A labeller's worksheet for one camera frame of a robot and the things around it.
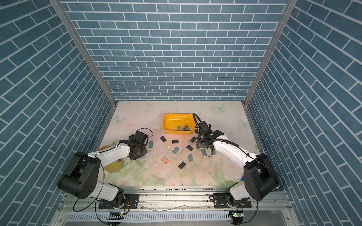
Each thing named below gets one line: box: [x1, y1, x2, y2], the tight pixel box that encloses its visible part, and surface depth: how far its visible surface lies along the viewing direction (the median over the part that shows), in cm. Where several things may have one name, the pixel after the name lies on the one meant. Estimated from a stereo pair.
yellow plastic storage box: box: [162, 113, 196, 135], surface depth 110 cm
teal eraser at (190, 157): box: [188, 154, 193, 162], surface depth 93 cm
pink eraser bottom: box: [161, 156, 170, 165], surface depth 91 cm
